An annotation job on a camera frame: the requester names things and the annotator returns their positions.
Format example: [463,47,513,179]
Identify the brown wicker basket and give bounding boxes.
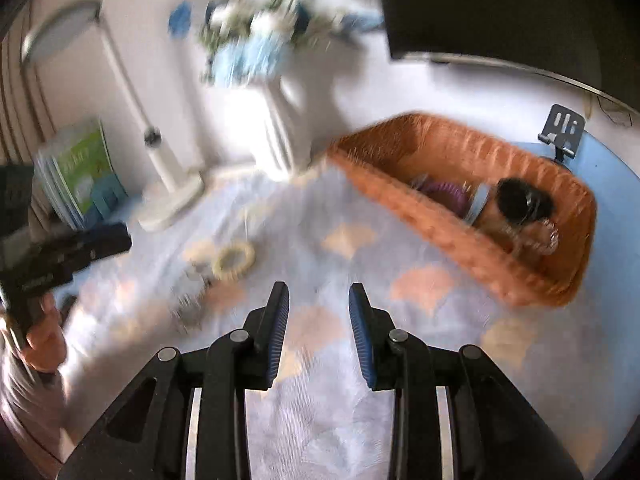
[326,112,598,309]

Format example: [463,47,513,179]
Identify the pastel printed cloth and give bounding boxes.
[62,160,618,480]

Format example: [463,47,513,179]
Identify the black television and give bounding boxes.
[370,0,640,107]

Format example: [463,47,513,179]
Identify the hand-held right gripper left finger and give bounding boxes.
[60,281,291,480]

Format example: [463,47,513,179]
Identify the small light blue hair clip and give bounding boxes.
[464,184,494,225]

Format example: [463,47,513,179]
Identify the blue and white artificial flowers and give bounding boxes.
[167,0,386,90]

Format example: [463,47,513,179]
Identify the black phone stand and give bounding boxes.
[537,104,586,163]

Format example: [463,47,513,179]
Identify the television cable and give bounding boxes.
[581,94,637,127]

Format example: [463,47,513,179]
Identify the cream coil hair tie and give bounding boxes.
[211,241,257,282]

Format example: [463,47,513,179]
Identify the white desk lamp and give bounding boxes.
[21,0,206,233]

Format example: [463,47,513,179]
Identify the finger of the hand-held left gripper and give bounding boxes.
[30,222,134,287]

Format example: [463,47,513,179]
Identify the black wrist watch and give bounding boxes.
[492,177,556,227]

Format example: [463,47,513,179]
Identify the white ribbed vase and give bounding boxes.
[259,71,342,182]

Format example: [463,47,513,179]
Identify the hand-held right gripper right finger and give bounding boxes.
[348,282,583,480]

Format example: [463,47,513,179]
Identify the clear beaded bracelet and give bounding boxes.
[504,219,562,257]

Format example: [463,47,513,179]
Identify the stack of books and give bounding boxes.
[50,116,129,226]

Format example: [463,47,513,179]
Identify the rhinestone hair clip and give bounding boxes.
[169,290,208,335]

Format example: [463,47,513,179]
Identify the person's left forearm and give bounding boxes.
[0,340,68,467]

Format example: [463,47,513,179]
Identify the person's left hand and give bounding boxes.
[24,291,69,374]

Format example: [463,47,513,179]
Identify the purple coil hair tie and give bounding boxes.
[419,180,471,219]

